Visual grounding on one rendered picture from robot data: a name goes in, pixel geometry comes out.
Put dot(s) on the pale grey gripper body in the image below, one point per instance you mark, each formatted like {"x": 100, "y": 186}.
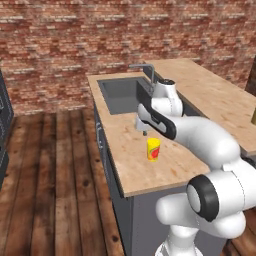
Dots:
{"x": 141, "y": 123}

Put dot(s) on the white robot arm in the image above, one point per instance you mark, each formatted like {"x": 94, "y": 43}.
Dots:
{"x": 203, "y": 140}

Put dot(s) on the olive green pitcher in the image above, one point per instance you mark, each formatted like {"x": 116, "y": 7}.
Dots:
{"x": 254, "y": 116}

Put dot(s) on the grey sink basin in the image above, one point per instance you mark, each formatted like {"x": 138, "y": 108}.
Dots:
{"x": 121, "y": 95}

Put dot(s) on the grey metal tap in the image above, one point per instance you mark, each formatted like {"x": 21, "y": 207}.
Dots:
{"x": 148, "y": 70}

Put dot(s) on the grey island cabinet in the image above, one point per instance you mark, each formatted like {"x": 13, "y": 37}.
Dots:
{"x": 140, "y": 216}

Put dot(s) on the dark brown cabinet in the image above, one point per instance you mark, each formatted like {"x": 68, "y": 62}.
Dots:
{"x": 252, "y": 77}

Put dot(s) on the dark grey cupboard run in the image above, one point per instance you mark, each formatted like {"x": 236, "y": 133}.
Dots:
{"x": 4, "y": 133}

